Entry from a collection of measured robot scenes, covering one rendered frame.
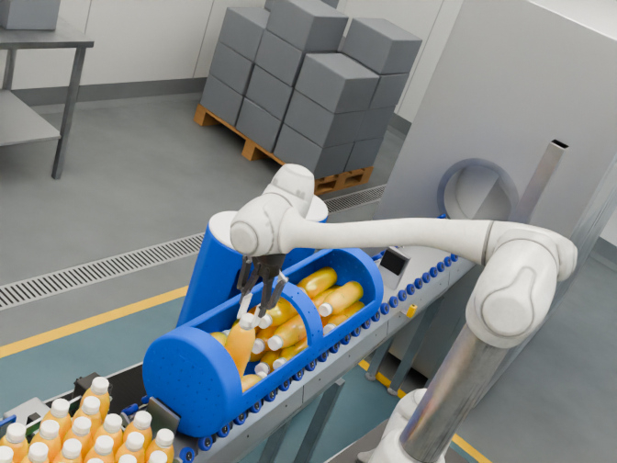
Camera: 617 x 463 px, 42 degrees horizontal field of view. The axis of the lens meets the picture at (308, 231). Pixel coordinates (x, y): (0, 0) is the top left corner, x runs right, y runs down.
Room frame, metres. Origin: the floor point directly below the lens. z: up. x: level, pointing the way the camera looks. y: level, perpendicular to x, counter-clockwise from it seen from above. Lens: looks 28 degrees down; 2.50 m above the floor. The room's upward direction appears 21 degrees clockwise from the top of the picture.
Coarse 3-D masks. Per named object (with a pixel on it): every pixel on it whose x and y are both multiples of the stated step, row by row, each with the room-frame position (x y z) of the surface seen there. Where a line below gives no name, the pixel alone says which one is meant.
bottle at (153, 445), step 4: (156, 436) 1.43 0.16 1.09; (152, 440) 1.44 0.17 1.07; (156, 440) 1.42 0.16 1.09; (152, 444) 1.42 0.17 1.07; (156, 444) 1.41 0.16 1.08; (172, 444) 1.44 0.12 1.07; (148, 448) 1.42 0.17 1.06; (152, 448) 1.41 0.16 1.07; (156, 448) 1.41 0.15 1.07; (160, 448) 1.41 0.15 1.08; (164, 448) 1.42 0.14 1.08; (168, 448) 1.42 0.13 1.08; (172, 448) 1.43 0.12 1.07; (148, 452) 1.41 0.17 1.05; (164, 452) 1.41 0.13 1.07; (168, 452) 1.42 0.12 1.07; (172, 452) 1.43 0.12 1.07; (148, 456) 1.40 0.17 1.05; (168, 456) 1.41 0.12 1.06; (172, 456) 1.42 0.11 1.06; (168, 460) 1.41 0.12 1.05; (172, 460) 1.42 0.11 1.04
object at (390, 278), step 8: (392, 248) 2.81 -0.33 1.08; (384, 256) 2.80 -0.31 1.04; (392, 256) 2.78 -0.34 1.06; (400, 256) 2.78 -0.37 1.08; (408, 256) 2.79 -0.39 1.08; (384, 264) 2.79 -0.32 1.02; (392, 264) 2.78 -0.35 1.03; (400, 264) 2.77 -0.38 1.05; (408, 264) 2.79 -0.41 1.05; (384, 272) 2.80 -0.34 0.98; (392, 272) 2.77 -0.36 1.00; (400, 272) 2.77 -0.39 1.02; (384, 280) 2.80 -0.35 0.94; (392, 280) 2.78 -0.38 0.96; (392, 288) 2.78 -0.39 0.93
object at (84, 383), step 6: (78, 378) 1.62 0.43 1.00; (84, 378) 1.62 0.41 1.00; (90, 378) 1.63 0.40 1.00; (78, 384) 1.60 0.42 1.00; (84, 384) 1.60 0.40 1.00; (90, 384) 1.61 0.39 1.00; (108, 384) 1.63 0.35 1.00; (78, 390) 1.59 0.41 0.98; (84, 390) 1.59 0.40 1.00; (108, 390) 1.62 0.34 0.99; (72, 396) 1.61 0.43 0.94; (78, 408) 1.59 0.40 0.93
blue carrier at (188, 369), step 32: (320, 256) 2.32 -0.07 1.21; (352, 256) 2.42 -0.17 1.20; (256, 288) 2.00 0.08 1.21; (288, 288) 2.02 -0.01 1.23; (192, 320) 1.78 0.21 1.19; (224, 320) 2.00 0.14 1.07; (320, 320) 2.01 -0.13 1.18; (352, 320) 2.16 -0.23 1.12; (160, 352) 1.66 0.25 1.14; (192, 352) 1.62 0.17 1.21; (224, 352) 1.65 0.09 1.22; (320, 352) 2.01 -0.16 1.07; (160, 384) 1.65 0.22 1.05; (192, 384) 1.61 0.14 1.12; (224, 384) 1.58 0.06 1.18; (256, 384) 1.69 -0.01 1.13; (192, 416) 1.60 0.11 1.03; (224, 416) 1.57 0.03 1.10
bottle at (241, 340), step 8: (240, 320) 1.71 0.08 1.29; (232, 328) 1.70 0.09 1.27; (240, 328) 1.69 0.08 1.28; (248, 328) 1.69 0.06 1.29; (232, 336) 1.68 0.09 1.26; (240, 336) 1.68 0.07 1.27; (248, 336) 1.68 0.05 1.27; (232, 344) 1.67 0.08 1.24; (240, 344) 1.67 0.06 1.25; (248, 344) 1.68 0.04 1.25; (232, 352) 1.67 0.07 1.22; (240, 352) 1.67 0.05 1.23; (248, 352) 1.68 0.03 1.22; (240, 360) 1.67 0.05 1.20; (248, 360) 1.71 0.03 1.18; (240, 368) 1.68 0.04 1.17; (240, 376) 1.69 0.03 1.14
